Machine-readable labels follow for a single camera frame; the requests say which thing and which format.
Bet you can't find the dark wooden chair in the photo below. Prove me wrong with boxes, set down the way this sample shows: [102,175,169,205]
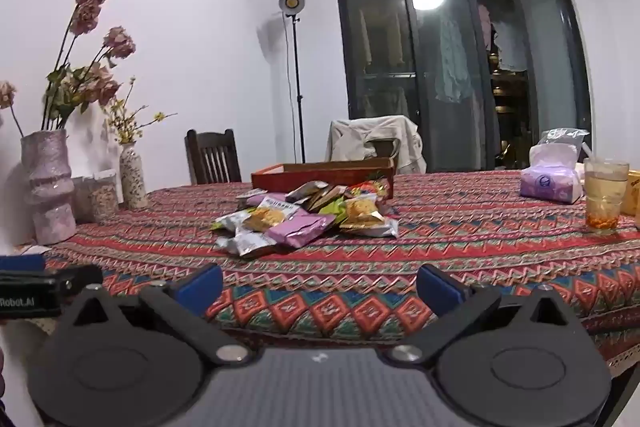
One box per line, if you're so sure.
[184,128,243,186]

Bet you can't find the glass of tea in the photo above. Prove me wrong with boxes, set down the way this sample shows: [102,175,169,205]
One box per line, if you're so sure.
[583,158,630,235]

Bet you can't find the large pink vase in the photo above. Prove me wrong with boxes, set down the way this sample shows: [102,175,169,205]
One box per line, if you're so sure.
[20,129,78,245]

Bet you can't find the hanging light clothes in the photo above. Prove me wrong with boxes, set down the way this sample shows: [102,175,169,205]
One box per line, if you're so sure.
[434,14,482,104]

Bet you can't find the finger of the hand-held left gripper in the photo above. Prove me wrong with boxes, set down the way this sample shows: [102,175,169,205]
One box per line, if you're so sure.
[52,264,104,304]
[0,254,47,274]

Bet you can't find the yellow box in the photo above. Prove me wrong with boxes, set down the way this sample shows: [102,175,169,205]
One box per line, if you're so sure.
[622,172,640,215]

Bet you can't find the glass storage jar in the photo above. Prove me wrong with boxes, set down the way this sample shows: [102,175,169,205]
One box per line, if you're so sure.
[87,171,121,223]

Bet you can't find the purple tissue pack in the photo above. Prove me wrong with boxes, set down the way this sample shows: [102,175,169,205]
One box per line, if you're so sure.
[520,144,586,204]

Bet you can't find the dried pink flowers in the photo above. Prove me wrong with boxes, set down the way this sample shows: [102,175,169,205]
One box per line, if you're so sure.
[0,0,137,138]

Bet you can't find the beige jacket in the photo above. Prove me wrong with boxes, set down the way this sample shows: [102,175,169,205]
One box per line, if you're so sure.
[326,115,427,175]

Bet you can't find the small speckled vase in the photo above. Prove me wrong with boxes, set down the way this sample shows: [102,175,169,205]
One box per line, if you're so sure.
[119,142,150,209]

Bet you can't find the studio light on stand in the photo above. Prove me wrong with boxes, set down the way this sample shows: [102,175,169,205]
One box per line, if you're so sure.
[278,0,307,164]

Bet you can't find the red cardboard box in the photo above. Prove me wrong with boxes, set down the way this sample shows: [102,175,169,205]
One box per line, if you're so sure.
[251,157,396,200]

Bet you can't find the pile of snack packets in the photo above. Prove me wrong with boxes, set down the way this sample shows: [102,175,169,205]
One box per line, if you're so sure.
[212,177,401,258]

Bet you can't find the black sliding glass door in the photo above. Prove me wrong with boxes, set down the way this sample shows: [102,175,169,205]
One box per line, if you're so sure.
[334,0,593,172]

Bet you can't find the wooden chair with jacket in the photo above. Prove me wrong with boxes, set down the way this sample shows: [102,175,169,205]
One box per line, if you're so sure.
[367,139,401,172]

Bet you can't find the yellow flower branches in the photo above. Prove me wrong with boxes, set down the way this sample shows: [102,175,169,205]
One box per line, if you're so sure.
[106,77,178,145]

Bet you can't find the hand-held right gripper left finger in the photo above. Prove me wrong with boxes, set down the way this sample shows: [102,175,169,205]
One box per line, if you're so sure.
[55,263,256,369]

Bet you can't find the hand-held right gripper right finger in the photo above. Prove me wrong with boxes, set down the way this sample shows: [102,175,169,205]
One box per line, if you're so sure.
[386,264,585,368]

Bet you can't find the clear plastic bag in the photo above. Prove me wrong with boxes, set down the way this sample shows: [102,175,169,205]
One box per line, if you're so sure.
[539,128,591,158]

